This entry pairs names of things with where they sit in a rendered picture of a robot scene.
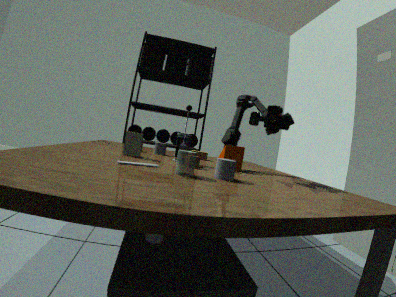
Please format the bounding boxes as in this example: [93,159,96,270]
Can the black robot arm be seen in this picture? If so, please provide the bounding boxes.
[221,94,283,147]

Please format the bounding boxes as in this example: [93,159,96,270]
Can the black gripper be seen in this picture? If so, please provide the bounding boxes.
[249,112,291,131]

